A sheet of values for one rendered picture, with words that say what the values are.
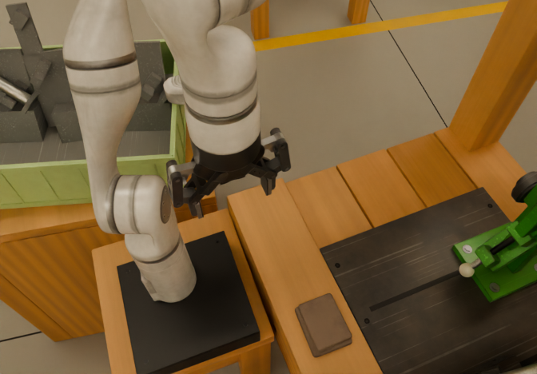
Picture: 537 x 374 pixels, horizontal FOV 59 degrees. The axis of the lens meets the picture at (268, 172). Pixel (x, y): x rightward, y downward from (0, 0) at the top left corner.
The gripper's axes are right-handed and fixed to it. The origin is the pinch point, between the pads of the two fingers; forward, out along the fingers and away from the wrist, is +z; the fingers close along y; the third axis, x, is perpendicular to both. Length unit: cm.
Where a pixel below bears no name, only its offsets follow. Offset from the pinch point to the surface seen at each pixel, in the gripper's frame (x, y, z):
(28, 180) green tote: 47, -36, 39
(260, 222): 16.5, 9.6, 39.9
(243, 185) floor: 85, 27, 130
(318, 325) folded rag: -9.5, 11.1, 36.9
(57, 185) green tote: 45, -31, 42
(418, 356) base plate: -21, 26, 40
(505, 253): -12, 48, 31
